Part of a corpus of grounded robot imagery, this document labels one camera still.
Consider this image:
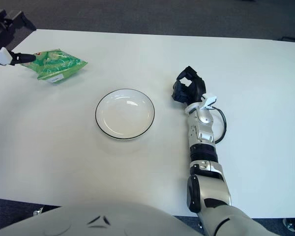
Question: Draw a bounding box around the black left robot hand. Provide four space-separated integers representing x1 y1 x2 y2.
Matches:
0 8 37 66

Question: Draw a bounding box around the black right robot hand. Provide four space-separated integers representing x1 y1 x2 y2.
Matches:
171 66 207 104

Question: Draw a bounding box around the green chips snack bag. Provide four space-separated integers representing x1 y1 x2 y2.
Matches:
22 48 89 86

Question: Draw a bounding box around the white plate black rim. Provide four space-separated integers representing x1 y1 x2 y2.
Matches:
95 88 155 142

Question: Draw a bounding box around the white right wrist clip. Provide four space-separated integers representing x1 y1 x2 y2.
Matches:
202 93 218 109

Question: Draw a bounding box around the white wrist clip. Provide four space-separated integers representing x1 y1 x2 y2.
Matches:
202 93 218 109
0 48 12 67

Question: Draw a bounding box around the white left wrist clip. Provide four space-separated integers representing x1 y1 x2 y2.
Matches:
0 48 12 67

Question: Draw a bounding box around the grey robot torso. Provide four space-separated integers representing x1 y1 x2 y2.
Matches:
0 203 202 236

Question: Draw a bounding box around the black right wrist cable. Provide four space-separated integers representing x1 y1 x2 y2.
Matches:
211 108 228 145

